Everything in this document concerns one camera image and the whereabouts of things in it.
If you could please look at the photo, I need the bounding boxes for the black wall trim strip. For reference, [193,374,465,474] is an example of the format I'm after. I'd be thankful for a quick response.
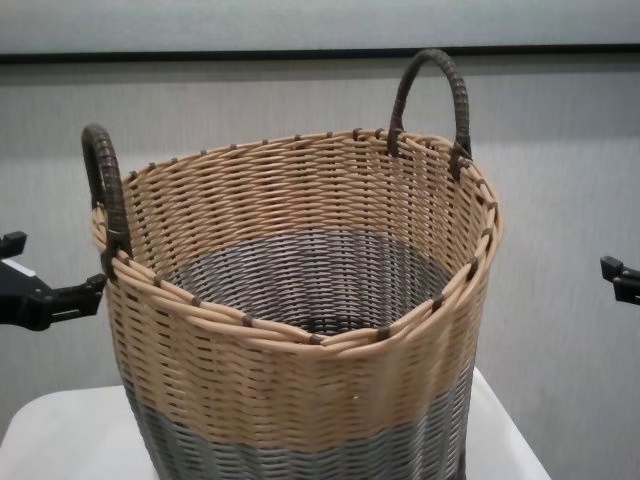
[0,41,640,65]

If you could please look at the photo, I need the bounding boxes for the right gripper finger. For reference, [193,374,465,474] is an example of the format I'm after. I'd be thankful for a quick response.
[600,255,640,306]

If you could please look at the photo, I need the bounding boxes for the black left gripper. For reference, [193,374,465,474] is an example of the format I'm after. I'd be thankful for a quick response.
[0,230,109,335]

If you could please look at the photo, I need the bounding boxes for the tan and grey woven basket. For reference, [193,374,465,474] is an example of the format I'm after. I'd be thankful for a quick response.
[81,48,503,480]

